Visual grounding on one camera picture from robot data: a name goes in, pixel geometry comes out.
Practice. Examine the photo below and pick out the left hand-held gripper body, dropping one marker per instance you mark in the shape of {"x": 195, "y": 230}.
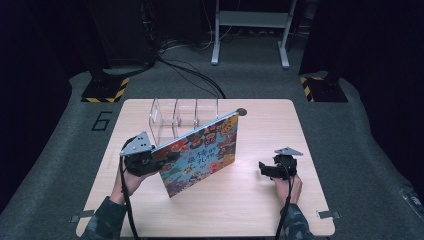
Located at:
{"x": 140, "y": 156}

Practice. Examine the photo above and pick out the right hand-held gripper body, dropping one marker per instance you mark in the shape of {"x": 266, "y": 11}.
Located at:
{"x": 285, "y": 165}

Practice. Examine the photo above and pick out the colourful cartoon picture book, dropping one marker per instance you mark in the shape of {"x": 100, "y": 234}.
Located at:
{"x": 200, "y": 156}

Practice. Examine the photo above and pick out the clear acrylic divided organizer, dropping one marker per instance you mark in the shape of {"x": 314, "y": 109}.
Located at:
{"x": 173, "y": 120}

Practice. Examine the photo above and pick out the person's right hand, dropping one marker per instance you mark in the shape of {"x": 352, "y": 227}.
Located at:
{"x": 289, "y": 191}

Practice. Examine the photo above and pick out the person's left hand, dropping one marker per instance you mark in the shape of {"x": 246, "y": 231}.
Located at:
{"x": 131, "y": 183}

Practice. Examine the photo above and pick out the black round table grommet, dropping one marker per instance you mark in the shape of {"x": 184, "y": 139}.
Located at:
{"x": 242, "y": 112}

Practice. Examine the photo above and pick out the black stand with striped base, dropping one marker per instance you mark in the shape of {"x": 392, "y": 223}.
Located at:
{"x": 325, "y": 88}
{"x": 105, "y": 88}

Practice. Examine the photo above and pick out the black cabinet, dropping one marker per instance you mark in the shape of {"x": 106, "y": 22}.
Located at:
{"x": 123, "y": 30}

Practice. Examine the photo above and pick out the grey printed strip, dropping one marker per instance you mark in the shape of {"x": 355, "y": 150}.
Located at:
{"x": 412, "y": 200}

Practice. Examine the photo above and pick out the grey metal table bracket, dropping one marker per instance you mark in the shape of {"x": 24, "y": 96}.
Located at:
{"x": 328, "y": 214}
{"x": 81, "y": 216}

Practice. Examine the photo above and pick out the white metal stand frame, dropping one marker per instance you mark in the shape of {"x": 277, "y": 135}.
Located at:
{"x": 253, "y": 19}

